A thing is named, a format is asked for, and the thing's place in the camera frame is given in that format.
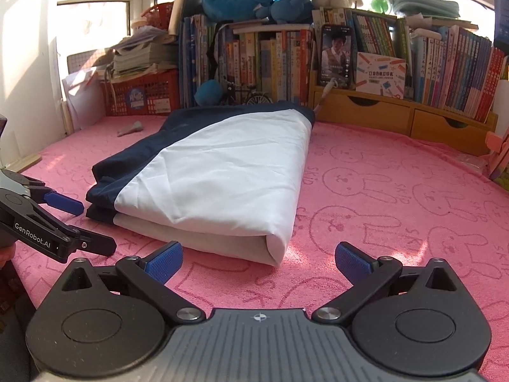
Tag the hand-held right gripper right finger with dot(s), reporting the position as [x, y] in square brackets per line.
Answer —
[352, 264]

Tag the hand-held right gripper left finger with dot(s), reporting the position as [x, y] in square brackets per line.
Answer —
[165, 260]

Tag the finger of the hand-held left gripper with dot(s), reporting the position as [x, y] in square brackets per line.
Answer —
[63, 203]
[95, 244]

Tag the white and navy jacket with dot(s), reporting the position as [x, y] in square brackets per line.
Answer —
[218, 175]

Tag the person's left hand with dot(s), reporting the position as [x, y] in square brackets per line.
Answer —
[6, 254]

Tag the light wooden slat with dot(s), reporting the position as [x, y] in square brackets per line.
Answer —
[24, 163]

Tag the pink rabbit print blanket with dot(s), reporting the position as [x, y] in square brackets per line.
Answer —
[397, 215]

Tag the white paper sheets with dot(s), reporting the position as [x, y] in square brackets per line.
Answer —
[81, 87]

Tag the red plastic crate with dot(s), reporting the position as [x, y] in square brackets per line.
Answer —
[155, 91]

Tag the wooden drawer organizer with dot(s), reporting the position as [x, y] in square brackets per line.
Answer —
[397, 115]

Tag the clear plastic wrapper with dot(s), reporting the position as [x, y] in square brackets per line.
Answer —
[471, 162]

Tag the stack of papers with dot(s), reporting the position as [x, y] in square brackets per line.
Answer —
[143, 55]

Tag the blue plush ball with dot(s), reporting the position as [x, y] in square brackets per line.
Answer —
[208, 92]

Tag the pink house model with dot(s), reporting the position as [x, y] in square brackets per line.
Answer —
[499, 159]

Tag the miniature bicycle model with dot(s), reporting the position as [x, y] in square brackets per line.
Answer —
[258, 98]

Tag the white box with pencil print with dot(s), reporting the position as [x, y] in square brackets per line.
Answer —
[381, 75]

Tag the row of tall blue books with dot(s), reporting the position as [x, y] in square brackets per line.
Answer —
[195, 55]

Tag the black smartphone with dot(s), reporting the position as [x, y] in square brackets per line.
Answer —
[336, 57]

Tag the red plastic basket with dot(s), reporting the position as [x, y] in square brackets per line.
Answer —
[159, 16]

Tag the row of colourful picture books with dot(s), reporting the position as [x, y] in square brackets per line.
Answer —
[274, 63]

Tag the row of red spined books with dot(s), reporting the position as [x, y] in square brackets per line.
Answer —
[457, 71]

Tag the row of green spined books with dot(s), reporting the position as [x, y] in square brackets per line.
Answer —
[373, 32]

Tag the flat lying book stack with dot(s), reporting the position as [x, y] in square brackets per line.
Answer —
[270, 28]

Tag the blue whale plush toy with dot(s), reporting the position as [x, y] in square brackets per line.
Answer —
[230, 2]

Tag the green plant toy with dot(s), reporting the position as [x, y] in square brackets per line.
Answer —
[379, 4]

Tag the light blue folded pouch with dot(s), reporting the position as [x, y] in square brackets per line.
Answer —
[423, 2]

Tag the dark blue printed package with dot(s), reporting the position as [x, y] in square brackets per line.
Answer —
[502, 8]

